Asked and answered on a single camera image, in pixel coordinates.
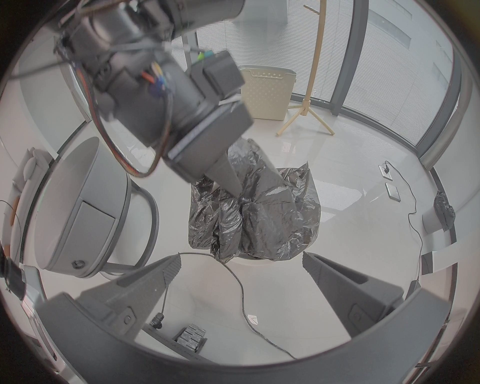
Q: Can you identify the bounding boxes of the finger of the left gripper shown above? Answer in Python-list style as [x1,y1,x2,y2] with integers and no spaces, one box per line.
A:
[203,154,243,196]

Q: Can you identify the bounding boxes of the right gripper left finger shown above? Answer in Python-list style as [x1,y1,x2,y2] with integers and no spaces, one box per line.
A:
[73,253,183,341]

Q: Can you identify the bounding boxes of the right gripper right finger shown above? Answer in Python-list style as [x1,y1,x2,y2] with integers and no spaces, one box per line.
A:
[302,251,406,339]

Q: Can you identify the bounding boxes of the black plastic bag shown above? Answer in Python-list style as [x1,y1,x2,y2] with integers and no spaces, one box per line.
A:
[187,138,322,263]

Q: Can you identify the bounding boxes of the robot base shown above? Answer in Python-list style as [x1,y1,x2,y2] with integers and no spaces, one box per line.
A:
[0,148,226,364]

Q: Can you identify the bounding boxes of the crumpled black plastic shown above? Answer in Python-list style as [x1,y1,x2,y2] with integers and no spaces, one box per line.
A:
[433,190,457,230]

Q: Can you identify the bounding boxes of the cream perforated basket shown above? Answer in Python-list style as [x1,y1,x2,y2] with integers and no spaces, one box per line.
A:
[239,65,297,121]

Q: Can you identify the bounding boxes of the dark grey round chair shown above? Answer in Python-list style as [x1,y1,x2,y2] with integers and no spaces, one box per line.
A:
[33,136,160,279]

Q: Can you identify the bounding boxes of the wooden coat stand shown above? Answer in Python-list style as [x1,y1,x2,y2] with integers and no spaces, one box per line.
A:
[276,4,336,138]

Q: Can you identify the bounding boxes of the window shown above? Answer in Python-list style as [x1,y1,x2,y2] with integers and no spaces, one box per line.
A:
[183,0,474,167]

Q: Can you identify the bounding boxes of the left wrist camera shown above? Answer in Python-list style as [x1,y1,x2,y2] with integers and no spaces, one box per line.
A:
[189,50,246,105]

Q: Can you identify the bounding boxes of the black cable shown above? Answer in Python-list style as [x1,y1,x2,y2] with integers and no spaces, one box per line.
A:
[382,160,425,282]
[150,252,299,360]

